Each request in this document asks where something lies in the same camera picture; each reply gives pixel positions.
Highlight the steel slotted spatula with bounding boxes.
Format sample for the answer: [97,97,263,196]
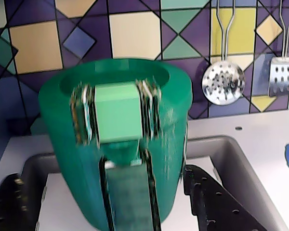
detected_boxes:
[268,0,289,98]

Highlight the grey sink basin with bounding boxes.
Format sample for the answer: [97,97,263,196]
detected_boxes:
[0,135,289,231]

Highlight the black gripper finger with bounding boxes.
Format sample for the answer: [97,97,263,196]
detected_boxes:
[0,174,31,231]
[184,165,268,231]

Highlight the green recipient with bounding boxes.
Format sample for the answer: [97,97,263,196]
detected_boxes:
[44,101,191,231]

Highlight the green plastic plate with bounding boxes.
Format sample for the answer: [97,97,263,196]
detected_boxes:
[38,57,193,147]

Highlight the steel skimmer spoon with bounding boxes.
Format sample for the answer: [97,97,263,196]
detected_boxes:
[201,0,246,106]

